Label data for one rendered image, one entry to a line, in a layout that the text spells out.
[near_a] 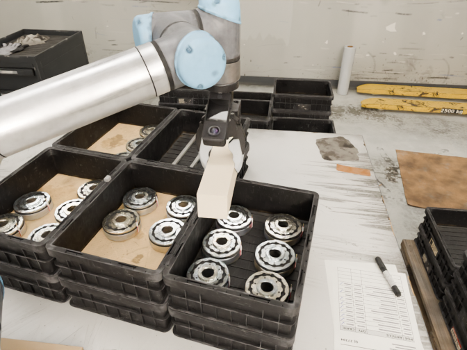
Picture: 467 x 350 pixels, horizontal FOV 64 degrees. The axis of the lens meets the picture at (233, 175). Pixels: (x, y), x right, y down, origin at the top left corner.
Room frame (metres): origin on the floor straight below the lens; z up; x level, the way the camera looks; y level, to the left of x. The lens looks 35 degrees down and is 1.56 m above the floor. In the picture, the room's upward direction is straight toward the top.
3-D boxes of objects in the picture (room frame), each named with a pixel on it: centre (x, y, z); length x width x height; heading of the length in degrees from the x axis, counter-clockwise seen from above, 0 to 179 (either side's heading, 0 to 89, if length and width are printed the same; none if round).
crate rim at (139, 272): (0.76, 0.25, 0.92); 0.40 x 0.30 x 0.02; 163
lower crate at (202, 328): (0.67, -0.04, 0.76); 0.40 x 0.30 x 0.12; 163
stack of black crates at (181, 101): (2.55, 0.32, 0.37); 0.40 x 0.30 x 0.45; 83
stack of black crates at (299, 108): (2.45, -0.48, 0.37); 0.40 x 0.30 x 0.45; 83
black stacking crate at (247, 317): (0.67, -0.04, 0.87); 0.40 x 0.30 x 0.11; 163
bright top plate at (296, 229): (0.76, -0.14, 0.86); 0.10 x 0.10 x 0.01
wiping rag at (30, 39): (2.60, 1.37, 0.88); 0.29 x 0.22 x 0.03; 173
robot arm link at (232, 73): (0.72, 0.03, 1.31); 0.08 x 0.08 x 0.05
